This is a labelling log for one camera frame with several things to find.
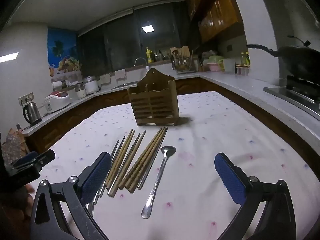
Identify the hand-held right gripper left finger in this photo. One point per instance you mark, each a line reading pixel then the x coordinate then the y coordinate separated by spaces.
pixel 96 177

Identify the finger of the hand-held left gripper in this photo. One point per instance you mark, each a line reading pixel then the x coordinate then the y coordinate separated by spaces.
pixel 26 158
pixel 46 156

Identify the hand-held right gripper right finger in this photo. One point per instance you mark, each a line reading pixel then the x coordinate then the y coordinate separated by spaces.
pixel 230 177

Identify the wooden chopstick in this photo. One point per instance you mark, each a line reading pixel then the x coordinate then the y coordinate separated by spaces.
pixel 145 155
pixel 147 160
pixel 151 155
pixel 124 160
pixel 122 152

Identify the metal spoon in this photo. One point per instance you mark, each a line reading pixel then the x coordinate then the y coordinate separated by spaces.
pixel 168 152

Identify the wooden utensil holder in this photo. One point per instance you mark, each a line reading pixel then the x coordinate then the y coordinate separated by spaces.
pixel 155 102

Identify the person's left hand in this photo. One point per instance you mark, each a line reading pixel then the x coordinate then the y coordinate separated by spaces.
pixel 29 189

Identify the floral patterned cloth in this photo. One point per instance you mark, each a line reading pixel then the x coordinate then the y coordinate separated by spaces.
pixel 15 142

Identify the steel electric kettle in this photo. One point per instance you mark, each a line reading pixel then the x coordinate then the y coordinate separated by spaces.
pixel 32 112

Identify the wooden lower cabinets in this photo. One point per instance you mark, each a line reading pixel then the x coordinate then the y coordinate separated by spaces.
pixel 75 115

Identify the wooden cabinets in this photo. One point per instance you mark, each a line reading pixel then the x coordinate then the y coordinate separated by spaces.
pixel 75 115
pixel 217 12

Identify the white dotted tablecloth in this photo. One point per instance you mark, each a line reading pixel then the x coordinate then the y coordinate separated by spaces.
pixel 212 130

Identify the white and red rice cooker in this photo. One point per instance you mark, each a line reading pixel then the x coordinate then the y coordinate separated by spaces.
pixel 56 101

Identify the paper towel roll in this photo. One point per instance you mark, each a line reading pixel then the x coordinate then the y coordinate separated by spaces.
pixel 57 85

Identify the glass jar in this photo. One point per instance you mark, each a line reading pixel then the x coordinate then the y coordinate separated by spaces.
pixel 80 91

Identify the beige dishcloth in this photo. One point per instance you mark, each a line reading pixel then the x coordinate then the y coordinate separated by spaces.
pixel 105 79
pixel 120 74

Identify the row of spice jars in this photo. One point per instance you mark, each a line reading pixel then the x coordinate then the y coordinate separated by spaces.
pixel 243 70

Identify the gas stove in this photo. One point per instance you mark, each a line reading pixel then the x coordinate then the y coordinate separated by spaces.
pixel 295 90

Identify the white plastic container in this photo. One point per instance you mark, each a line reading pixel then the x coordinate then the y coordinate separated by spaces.
pixel 229 65

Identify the pink and green container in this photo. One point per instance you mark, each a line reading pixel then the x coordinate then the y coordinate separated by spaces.
pixel 215 63

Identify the knife block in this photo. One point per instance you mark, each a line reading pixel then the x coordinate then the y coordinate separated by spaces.
pixel 200 63

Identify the seasoning bottles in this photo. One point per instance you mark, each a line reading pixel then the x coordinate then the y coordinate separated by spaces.
pixel 245 58

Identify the white dispenser bottle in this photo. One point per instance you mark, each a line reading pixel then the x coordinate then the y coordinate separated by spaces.
pixel 147 69

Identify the chrome faucet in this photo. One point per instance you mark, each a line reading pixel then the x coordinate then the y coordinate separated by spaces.
pixel 140 60

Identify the dish rack with cutting board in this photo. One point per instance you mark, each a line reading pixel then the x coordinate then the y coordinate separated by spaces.
pixel 182 60

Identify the yellow bottle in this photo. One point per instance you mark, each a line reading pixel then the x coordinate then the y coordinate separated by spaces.
pixel 149 55

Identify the black wok with lid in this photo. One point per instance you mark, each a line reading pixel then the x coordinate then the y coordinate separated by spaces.
pixel 297 60

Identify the dark window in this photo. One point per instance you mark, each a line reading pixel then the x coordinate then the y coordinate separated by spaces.
pixel 120 40

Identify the dark bottle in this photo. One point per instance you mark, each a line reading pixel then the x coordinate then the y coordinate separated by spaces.
pixel 160 55

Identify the wooden upper cabinets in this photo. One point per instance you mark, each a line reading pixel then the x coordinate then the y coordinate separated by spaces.
pixel 217 12

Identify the wall socket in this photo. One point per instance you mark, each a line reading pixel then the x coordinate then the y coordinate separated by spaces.
pixel 26 98

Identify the wall poster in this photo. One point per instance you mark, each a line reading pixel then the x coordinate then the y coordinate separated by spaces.
pixel 62 52

